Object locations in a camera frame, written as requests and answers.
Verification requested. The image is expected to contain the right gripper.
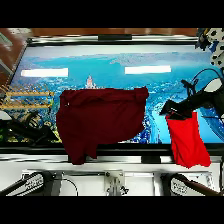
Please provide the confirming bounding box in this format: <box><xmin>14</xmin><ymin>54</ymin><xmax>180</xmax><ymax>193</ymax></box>
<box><xmin>159</xmin><ymin>99</ymin><xmax>194</xmax><ymax>121</ymax></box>

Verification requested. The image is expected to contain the red garment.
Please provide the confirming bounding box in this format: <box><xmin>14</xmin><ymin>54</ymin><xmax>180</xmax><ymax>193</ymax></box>
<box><xmin>165</xmin><ymin>111</ymin><xmax>212</xmax><ymax>170</ymax></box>

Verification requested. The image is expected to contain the dark red T-shirt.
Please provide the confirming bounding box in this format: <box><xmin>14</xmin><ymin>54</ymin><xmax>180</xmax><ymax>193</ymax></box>
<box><xmin>55</xmin><ymin>86</ymin><xmax>150</xmax><ymax>166</ymax></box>

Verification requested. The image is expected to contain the black and white spotted garment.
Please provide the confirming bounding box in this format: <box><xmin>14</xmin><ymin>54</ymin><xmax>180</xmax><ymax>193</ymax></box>
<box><xmin>195</xmin><ymin>27</ymin><xmax>224</xmax><ymax>68</ymax></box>

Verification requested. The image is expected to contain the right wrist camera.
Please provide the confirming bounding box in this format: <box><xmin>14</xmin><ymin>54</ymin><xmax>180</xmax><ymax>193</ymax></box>
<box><xmin>181</xmin><ymin>78</ymin><xmax>200</xmax><ymax>98</ymax></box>

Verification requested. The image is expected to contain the black cable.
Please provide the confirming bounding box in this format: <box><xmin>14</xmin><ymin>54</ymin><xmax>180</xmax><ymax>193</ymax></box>
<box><xmin>191</xmin><ymin>67</ymin><xmax>224</xmax><ymax>88</ymax></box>
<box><xmin>61</xmin><ymin>177</ymin><xmax>80</xmax><ymax>197</ymax></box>

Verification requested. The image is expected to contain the silver frame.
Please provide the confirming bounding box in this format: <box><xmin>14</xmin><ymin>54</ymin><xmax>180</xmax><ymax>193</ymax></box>
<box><xmin>0</xmin><ymin>152</ymin><xmax>224</xmax><ymax>197</ymax></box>

